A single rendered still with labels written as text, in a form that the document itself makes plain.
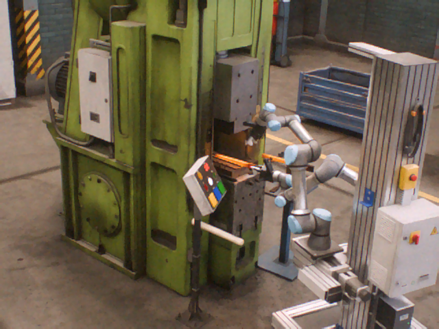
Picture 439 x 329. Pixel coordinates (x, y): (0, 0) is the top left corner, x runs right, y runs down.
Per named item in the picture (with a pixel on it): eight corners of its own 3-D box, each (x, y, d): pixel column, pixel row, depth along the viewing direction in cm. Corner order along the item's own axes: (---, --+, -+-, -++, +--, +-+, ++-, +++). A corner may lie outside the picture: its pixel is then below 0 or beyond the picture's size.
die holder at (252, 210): (263, 221, 494) (266, 168, 477) (232, 238, 466) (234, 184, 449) (208, 199, 526) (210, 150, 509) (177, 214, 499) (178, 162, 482)
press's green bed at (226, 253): (258, 273, 512) (262, 221, 494) (229, 292, 485) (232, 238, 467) (207, 249, 544) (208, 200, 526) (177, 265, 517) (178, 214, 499)
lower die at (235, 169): (248, 172, 470) (249, 162, 466) (231, 179, 455) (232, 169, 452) (206, 157, 494) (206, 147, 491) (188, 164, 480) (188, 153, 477)
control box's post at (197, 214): (198, 317, 453) (202, 180, 412) (195, 320, 451) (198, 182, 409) (194, 315, 456) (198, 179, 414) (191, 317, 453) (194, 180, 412)
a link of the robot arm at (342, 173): (387, 214, 415) (317, 171, 421) (389, 205, 429) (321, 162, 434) (398, 201, 410) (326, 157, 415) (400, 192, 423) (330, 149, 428)
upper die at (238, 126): (251, 127, 456) (252, 114, 453) (234, 133, 442) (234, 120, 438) (207, 114, 481) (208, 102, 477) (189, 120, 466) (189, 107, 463)
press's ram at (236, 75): (263, 110, 462) (266, 57, 447) (230, 122, 435) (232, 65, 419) (219, 99, 487) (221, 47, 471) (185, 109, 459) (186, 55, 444)
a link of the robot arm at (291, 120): (331, 148, 376) (297, 110, 414) (315, 149, 373) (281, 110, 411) (327, 164, 382) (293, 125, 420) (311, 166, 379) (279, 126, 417)
